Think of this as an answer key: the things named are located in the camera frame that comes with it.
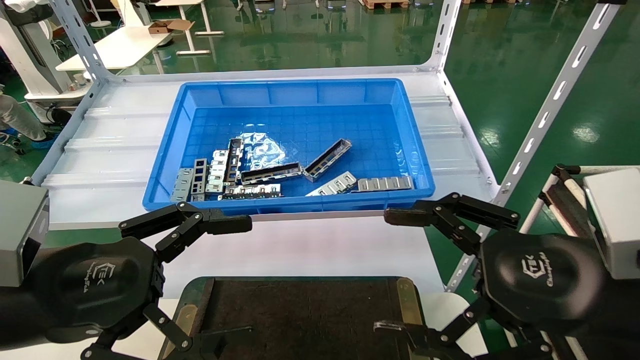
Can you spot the white work table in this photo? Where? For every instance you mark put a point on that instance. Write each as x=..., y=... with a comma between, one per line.
x=120, y=47

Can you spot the dark metal channel part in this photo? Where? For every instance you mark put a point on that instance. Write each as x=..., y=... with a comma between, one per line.
x=270, y=173
x=233, y=160

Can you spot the open cardboard box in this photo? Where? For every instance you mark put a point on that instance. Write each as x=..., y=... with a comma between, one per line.
x=167, y=26

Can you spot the black container tray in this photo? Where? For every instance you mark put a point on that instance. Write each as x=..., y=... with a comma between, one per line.
x=300, y=315

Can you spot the white round stand base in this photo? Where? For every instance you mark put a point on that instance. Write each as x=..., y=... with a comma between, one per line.
x=100, y=22

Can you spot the white metal shelving rack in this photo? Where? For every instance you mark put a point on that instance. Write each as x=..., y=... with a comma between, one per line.
x=120, y=150

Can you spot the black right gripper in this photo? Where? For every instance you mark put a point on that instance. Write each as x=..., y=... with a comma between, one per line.
x=540, y=275

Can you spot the clear plastic bag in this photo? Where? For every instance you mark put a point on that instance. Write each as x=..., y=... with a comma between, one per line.
x=262, y=147

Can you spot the blue shoe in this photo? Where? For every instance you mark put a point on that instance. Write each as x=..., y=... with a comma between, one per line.
x=42, y=144

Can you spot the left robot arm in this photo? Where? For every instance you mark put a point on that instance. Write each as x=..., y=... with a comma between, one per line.
x=15, y=315

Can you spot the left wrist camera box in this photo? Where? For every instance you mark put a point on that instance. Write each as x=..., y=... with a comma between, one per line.
x=20, y=230

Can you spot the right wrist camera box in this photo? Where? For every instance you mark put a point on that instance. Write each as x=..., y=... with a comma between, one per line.
x=617, y=220

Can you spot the blue plastic bin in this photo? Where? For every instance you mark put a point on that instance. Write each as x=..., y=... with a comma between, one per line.
x=350, y=125

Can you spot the grey metal channel part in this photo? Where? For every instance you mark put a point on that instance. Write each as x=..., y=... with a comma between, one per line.
x=327, y=160

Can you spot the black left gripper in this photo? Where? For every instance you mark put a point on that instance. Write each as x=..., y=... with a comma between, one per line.
x=95, y=285

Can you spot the person leg white trousers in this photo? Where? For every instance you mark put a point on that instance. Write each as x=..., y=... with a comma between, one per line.
x=17, y=117

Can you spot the white table with legs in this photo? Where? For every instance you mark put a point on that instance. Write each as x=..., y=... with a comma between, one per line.
x=192, y=25

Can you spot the white cart black grip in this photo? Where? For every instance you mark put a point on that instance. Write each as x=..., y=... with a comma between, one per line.
x=560, y=200

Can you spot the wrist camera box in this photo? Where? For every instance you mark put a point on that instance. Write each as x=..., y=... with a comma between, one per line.
x=617, y=220
x=20, y=230

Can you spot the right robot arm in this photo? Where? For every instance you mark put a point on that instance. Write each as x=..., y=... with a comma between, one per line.
x=622, y=310

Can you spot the wooden pallet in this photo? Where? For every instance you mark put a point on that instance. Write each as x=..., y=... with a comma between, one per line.
x=385, y=4

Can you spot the white machine housing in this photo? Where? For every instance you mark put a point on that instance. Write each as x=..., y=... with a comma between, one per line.
x=30, y=60

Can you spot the grey flat metal part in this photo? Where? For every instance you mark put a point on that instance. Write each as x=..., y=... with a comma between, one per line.
x=385, y=184
x=182, y=185

